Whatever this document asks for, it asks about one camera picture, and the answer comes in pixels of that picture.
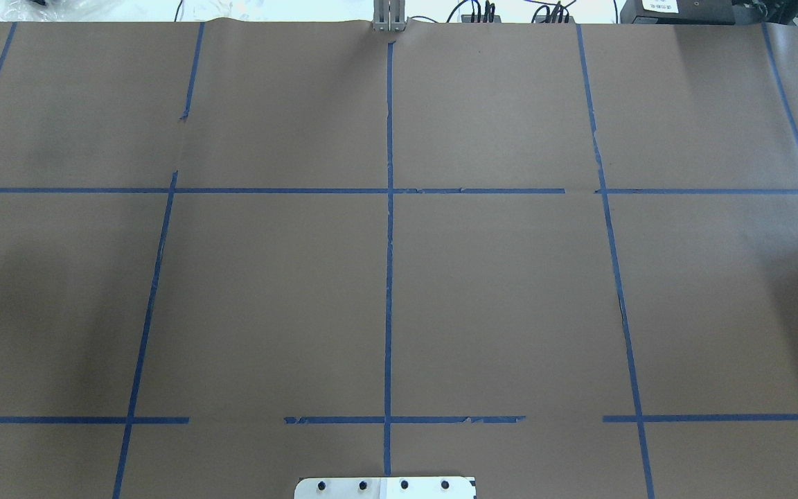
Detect aluminium frame post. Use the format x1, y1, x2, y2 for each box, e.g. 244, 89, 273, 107
373, 0, 407, 32

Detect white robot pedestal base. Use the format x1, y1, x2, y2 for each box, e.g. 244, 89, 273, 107
294, 476, 477, 498

